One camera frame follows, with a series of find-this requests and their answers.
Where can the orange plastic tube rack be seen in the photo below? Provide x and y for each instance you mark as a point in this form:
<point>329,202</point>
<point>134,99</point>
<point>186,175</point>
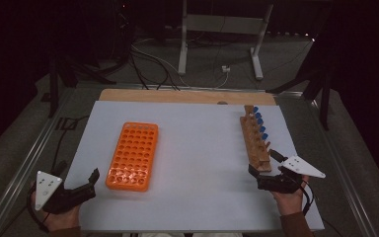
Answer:
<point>133,154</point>

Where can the white plug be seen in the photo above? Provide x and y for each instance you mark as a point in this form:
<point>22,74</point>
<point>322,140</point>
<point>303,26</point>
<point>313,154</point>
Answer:
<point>225,68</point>

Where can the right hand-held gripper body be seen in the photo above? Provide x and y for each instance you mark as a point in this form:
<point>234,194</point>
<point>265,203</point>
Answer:
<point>278,183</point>

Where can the blue capped clear tube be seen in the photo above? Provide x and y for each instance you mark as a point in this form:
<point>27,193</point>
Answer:
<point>265,136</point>
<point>258,115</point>
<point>255,109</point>
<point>260,121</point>
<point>263,129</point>

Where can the white metal stand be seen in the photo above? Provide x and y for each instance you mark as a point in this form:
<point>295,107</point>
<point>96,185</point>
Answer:
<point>223,24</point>

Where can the wooden tube rack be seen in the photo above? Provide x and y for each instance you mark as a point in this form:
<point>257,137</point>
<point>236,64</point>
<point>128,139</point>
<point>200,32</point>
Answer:
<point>255,148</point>

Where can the black tripod stand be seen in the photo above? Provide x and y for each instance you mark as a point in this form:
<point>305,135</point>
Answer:
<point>53,92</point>
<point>324,98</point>

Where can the person's right hand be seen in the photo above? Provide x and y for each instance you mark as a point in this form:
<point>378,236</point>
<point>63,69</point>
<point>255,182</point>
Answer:
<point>289,202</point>

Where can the metal floor rail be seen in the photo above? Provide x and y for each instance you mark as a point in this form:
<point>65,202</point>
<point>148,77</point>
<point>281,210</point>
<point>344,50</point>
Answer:
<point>340,166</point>
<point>34,149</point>

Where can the person's left hand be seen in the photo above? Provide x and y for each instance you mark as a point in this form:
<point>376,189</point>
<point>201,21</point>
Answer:
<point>64,221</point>

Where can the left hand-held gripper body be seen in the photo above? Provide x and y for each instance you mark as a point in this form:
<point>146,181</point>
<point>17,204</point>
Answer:
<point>47,189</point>

